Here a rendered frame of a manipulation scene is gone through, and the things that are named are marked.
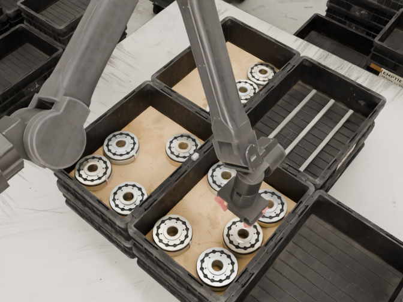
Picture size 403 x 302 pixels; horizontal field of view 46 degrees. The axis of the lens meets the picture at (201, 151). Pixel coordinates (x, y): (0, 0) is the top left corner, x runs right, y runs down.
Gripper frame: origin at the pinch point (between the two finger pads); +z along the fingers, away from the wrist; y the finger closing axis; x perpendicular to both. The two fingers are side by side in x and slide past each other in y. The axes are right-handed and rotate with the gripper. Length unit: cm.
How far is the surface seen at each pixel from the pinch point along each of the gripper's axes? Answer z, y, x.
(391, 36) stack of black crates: 43, 15, -146
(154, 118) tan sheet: 15.2, 43.3, -16.3
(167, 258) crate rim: 3.9, 5.8, 17.9
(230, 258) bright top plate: 9.9, -4.1, 5.2
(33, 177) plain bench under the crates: 31, 62, 19
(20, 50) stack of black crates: 67, 148, -30
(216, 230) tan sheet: 13.2, 4.2, 0.4
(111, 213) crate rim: 5.2, 24.1, 18.4
